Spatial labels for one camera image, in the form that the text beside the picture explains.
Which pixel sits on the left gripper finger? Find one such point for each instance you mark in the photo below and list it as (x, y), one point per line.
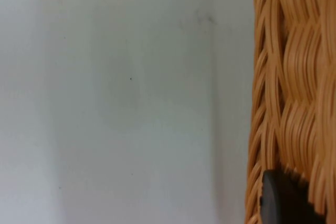
(283, 203)

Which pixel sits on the pale brown wicker basket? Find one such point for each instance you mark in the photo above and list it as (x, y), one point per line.
(294, 77)

